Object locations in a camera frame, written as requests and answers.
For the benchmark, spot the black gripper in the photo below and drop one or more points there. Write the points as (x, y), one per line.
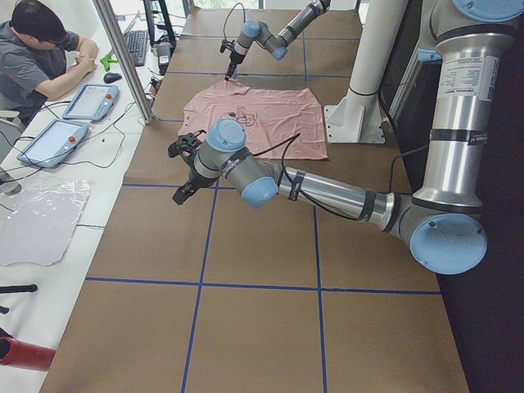
(191, 180)
(232, 61)

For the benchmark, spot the pink Snoopy t-shirt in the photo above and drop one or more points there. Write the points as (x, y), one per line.
(275, 121)

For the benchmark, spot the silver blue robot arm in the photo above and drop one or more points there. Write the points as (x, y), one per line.
(258, 32)
(439, 222)

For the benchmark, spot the black power box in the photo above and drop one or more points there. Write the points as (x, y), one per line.
(163, 52)

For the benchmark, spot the blue tape line lengthwise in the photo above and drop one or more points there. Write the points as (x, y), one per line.
(206, 237)

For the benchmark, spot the black keyboard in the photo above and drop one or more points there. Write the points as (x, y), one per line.
(136, 42)

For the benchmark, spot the black computer mouse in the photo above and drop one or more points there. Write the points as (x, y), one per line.
(110, 77)

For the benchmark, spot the green clamp tool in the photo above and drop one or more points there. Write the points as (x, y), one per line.
(107, 61)

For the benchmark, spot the far blue teach pendant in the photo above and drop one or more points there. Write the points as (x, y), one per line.
(92, 102)

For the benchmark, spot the blue teach pendant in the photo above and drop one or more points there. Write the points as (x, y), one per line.
(92, 102)
(52, 146)

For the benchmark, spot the blue tape line crosswise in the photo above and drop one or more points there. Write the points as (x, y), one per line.
(264, 287)

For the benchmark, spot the near blue teach pendant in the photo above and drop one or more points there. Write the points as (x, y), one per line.
(52, 146)

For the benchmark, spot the clear plastic bag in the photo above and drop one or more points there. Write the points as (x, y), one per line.
(40, 228)

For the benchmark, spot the seated person grey shirt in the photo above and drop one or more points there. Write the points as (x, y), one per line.
(41, 61)

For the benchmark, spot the red cylinder bottle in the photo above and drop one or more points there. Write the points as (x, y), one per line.
(21, 354)

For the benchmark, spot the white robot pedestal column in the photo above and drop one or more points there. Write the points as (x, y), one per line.
(357, 118)

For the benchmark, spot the aluminium frame post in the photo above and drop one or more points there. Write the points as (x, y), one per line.
(105, 12)

